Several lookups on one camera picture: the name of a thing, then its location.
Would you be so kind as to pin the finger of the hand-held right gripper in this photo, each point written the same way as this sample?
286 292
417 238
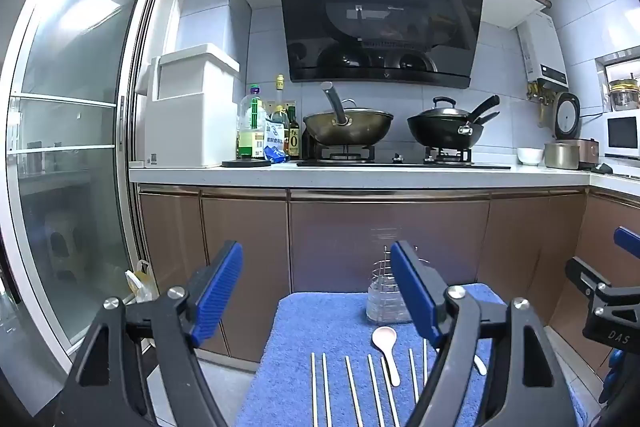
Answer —
629 241
585 274

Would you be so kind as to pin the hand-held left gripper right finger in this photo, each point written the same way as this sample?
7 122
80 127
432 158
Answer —
412 292

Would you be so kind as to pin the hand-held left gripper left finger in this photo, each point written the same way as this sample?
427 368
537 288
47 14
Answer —
217 292

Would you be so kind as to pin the clear plastic utensil holder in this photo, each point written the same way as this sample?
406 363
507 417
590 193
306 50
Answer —
382 302

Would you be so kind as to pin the row of chopsticks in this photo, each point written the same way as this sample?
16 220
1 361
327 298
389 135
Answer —
350 387

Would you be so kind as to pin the white plastic bag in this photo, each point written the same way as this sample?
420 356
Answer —
142 284

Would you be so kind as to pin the small black object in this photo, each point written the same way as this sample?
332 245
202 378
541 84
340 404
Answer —
602 168

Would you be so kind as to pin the blue terry towel mat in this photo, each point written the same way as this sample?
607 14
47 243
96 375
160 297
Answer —
320 327

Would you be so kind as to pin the brown lower kitchen cabinets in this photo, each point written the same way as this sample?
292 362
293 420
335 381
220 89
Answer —
325 237

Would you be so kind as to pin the rice cooker with open lid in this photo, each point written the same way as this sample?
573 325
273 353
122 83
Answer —
567 154

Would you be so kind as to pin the white microwave oven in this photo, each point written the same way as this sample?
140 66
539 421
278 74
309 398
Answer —
622 134

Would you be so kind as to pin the black gas stove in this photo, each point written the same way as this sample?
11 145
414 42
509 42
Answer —
400 162

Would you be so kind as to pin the white bowl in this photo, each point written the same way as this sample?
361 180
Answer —
530 155

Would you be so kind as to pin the black round tray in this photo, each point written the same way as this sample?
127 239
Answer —
245 163

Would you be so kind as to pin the glass jar with gold lid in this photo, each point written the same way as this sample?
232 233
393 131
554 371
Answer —
625 97

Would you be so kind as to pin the blue and white salt bag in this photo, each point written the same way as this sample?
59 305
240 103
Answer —
274 139

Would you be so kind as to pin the black wok with lid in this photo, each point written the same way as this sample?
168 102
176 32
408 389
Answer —
445 129

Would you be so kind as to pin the dark soy sauce bottle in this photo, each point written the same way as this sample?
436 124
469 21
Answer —
294 139

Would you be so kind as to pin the brass gas valves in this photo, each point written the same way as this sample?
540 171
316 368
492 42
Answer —
540 94

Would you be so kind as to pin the large cooking oil bottle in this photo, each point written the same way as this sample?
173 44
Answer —
251 122

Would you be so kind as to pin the white box appliance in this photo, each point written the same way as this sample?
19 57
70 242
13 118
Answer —
195 107

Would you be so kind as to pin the tall yellow-capped bottle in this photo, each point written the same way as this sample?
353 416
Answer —
280 92

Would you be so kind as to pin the white water heater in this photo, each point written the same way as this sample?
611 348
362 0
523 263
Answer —
542 47

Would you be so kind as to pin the black glass range hood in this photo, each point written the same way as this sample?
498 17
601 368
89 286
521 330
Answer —
380 22

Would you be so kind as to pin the sliding glass door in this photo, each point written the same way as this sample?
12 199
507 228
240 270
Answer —
65 57

